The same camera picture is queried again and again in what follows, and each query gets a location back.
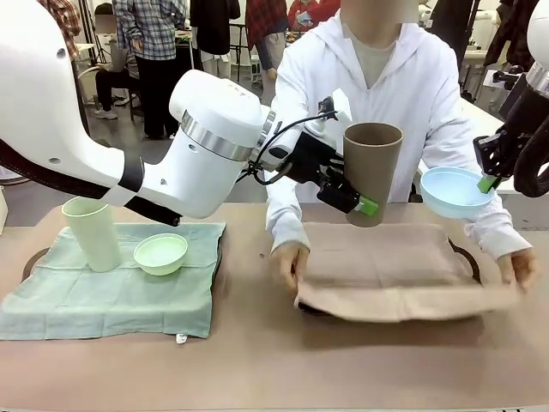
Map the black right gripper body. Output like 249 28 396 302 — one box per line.
498 75 549 150

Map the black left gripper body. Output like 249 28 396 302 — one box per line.
285 130 347 186

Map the tan brown cup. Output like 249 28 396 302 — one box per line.
342 122 405 228

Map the light blue bowl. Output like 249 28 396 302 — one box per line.
419 167 496 221

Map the beige cloth mat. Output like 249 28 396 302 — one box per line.
293 221 522 324

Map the pale green bowl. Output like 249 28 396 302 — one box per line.
133 233 190 277

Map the pale green cup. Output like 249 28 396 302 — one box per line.
61 197 123 274

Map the green cloth mat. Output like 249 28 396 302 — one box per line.
0 220 228 345

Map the person's left forearm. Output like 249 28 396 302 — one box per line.
462 188 534 262

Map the person's right forearm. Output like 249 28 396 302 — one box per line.
264 184 311 255

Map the person's right hand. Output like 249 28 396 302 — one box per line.
270 243 311 308

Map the person's left hand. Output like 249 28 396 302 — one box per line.
498 247 538 295

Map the person in white hoodie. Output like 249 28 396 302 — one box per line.
264 7 534 261

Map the person in dark red shirt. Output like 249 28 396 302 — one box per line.
245 0 293 83

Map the person in black top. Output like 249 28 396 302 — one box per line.
190 0 242 79

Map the person in blue plaid shirt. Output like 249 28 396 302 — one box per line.
112 0 190 141

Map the seated person in dark trousers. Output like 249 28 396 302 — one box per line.
94 42 143 122

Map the person in red plaid shirt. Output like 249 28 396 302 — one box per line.
36 0 83 61

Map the thin black camera cable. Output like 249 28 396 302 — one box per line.
250 109 340 186

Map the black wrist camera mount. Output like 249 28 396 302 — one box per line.
492 69 527 92

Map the right arm black cable sleeve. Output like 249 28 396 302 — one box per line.
513 124 549 199

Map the arm black cable sleeve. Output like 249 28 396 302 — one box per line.
513 124 549 199
0 136 182 227

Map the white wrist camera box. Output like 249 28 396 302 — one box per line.
329 87 354 124

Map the dark brown tray with handles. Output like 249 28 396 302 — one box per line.
22 231 225 286
295 236 486 321

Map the left arm black cable sleeve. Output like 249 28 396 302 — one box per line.
0 136 182 227

